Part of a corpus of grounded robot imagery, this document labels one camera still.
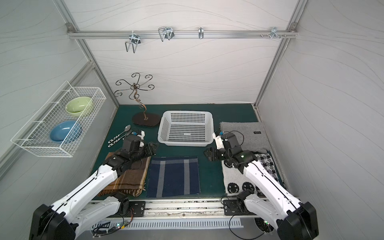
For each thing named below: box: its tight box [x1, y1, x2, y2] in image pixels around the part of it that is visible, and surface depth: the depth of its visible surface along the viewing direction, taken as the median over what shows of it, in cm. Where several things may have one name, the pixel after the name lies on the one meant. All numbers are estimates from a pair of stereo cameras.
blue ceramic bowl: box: [50, 120, 83, 144], surface depth 65 cm
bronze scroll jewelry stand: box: [114, 72, 161, 127], surface depth 92 cm
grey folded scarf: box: [219, 122, 269, 152], surface depth 101 cm
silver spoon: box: [108, 124, 131, 144], surface depth 107 cm
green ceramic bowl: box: [65, 96, 92, 117], surface depth 73 cm
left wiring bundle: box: [91, 207, 135, 238], surface depth 69 cm
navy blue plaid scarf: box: [146, 156, 201, 198], surface depth 84 cm
